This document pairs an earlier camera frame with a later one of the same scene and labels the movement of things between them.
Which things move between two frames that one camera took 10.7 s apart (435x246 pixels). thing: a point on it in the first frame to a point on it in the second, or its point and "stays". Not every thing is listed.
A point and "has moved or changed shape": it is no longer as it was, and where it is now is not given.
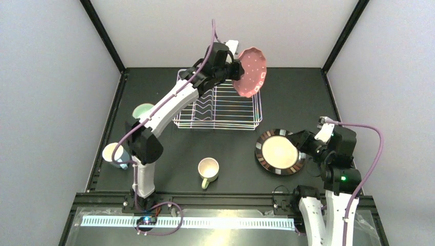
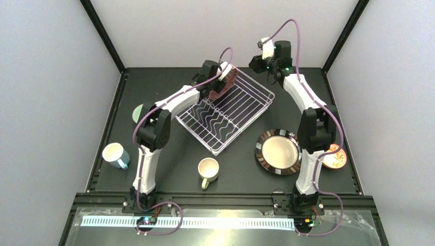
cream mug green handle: x=208 y=168 stays
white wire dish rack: x=222 y=106 has moved or changed shape
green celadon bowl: x=140 y=108 stays
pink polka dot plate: x=254 y=62 to x=230 y=77
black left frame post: x=96 y=17 stays
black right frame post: x=361 y=6 stays
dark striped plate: x=277 y=154 stays
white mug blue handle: x=120 y=155 stays
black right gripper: x=300 y=140 to x=256 y=63
